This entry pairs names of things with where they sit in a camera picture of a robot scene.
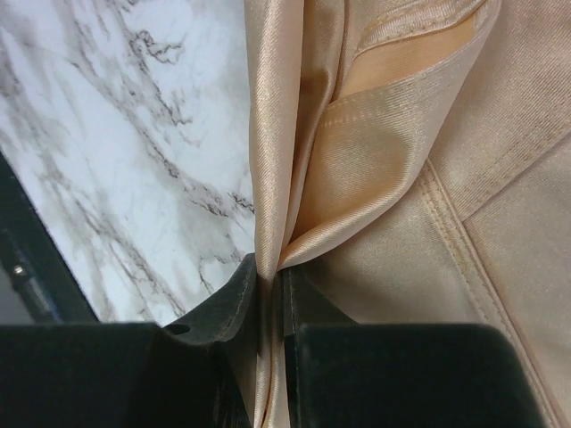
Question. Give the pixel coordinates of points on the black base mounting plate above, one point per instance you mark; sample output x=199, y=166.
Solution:
x=34, y=266

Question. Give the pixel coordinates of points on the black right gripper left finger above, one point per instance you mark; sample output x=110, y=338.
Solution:
x=198, y=371

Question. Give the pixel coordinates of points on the peach cloth napkin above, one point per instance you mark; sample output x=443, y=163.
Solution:
x=414, y=158

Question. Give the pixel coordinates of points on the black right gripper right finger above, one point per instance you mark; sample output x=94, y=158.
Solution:
x=336, y=372

